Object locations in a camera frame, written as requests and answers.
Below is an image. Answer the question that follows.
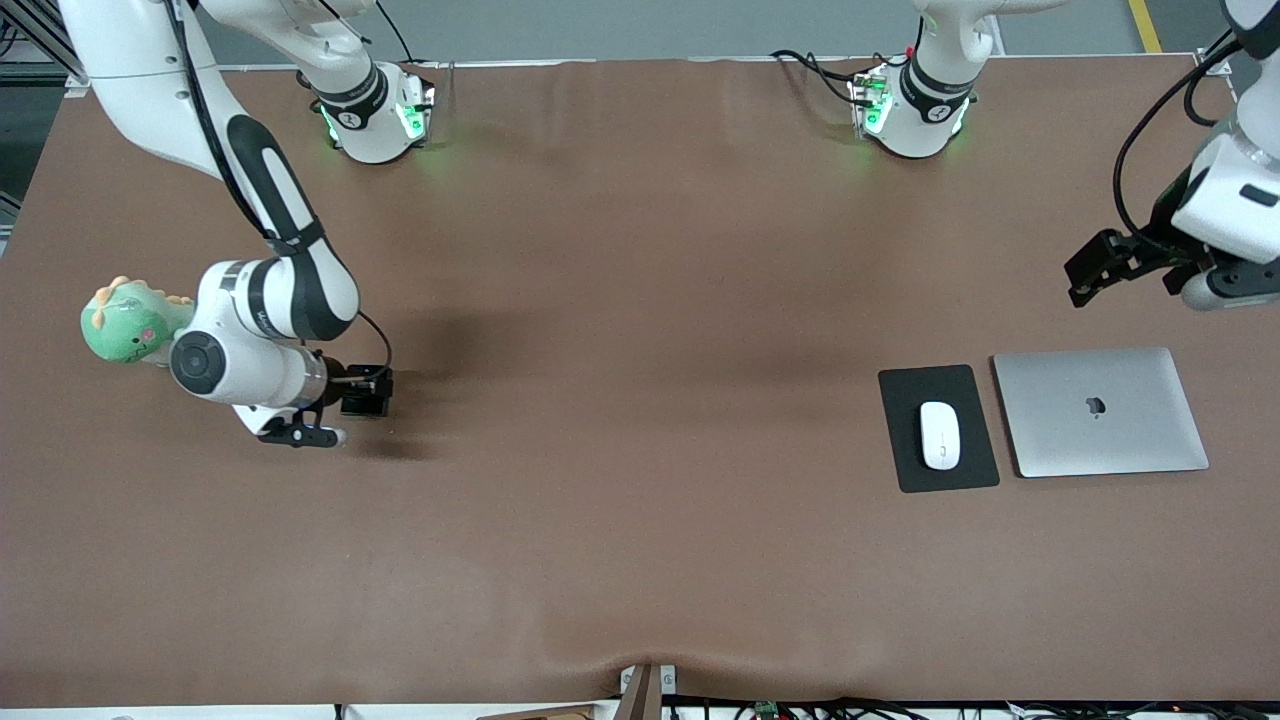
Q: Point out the aluminium frame post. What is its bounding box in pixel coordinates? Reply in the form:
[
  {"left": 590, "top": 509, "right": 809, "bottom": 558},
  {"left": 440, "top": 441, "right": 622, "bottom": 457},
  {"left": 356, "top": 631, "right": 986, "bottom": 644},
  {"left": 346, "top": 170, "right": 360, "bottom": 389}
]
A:
[
  {"left": 0, "top": 0, "right": 101, "bottom": 96},
  {"left": 1197, "top": 30, "right": 1241, "bottom": 77}
]

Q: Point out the black mouse pad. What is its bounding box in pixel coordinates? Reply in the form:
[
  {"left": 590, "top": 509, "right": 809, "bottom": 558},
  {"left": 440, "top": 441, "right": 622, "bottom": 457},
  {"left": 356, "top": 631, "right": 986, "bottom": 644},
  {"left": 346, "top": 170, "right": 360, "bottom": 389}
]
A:
[{"left": 878, "top": 364, "right": 1001, "bottom": 494}]

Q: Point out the brown table cover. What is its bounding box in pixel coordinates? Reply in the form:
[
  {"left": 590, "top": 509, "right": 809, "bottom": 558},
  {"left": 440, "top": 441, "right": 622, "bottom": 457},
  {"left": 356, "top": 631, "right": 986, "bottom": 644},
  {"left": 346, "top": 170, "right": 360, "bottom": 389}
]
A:
[{"left": 0, "top": 55, "right": 1280, "bottom": 706}]

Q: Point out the black arm base cable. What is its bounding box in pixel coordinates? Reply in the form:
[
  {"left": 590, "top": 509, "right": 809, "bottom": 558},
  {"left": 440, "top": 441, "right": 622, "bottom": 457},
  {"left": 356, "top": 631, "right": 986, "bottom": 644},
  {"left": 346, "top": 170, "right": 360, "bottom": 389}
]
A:
[
  {"left": 770, "top": 48, "right": 881, "bottom": 109},
  {"left": 372, "top": 0, "right": 417, "bottom": 65}
]

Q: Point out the black left arm base cable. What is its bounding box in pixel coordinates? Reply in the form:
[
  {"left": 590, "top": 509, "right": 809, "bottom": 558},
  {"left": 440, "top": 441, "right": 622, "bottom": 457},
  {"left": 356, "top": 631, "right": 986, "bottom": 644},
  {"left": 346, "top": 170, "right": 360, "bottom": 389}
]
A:
[{"left": 770, "top": 48, "right": 881, "bottom": 109}]

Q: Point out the white computer mouse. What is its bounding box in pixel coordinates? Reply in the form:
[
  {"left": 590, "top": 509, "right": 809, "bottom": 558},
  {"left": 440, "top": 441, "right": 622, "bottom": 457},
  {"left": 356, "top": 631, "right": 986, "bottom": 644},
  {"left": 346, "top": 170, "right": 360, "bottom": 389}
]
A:
[{"left": 919, "top": 401, "right": 962, "bottom": 471}]

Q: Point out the green dinosaur plush toy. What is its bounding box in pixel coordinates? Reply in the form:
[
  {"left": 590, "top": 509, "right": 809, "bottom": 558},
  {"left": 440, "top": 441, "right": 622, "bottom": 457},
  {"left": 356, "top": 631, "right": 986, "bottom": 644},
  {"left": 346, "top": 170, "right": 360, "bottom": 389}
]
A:
[{"left": 80, "top": 276, "right": 197, "bottom": 366}]

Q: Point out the silver closed laptop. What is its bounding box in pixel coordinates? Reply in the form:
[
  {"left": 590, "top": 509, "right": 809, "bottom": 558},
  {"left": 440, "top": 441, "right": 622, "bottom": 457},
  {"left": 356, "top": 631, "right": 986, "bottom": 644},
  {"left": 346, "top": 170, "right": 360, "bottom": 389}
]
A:
[{"left": 992, "top": 347, "right": 1211, "bottom": 479}]

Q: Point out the small metal bracket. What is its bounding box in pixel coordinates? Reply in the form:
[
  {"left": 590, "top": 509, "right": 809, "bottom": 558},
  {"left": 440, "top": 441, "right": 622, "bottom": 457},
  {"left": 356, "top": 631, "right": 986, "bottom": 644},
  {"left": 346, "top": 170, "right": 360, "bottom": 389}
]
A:
[{"left": 620, "top": 664, "right": 678, "bottom": 697}]

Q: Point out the black right arm base cable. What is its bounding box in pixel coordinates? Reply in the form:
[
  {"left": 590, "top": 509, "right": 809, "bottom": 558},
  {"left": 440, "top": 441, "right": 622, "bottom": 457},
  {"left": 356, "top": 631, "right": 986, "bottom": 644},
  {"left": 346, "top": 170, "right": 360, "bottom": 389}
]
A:
[{"left": 372, "top": 0, "right": 417, "bottom": 65}]

